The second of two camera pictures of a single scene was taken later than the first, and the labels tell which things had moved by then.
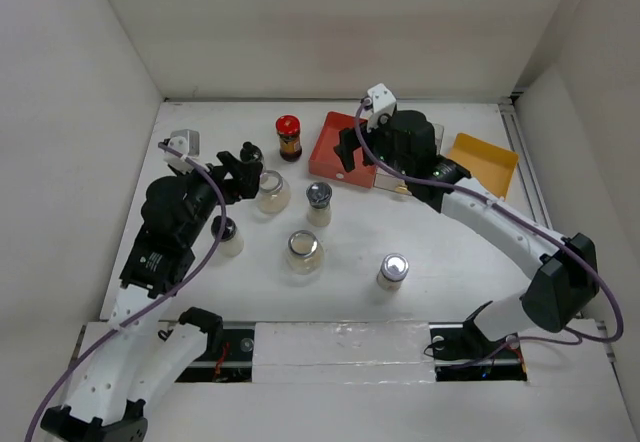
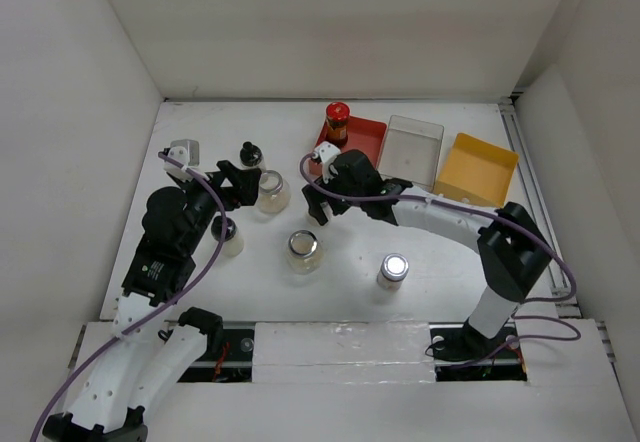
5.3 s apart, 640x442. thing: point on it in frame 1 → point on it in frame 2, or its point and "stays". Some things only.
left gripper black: x=248 y=184 stays
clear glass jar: x=304 y=254 stays
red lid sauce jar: x=288 y=129 → x=337 y=119
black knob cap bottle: x=250 y=152 stays
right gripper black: x=348 y=142 → x=314 y=199
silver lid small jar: x=392 y=272 stays
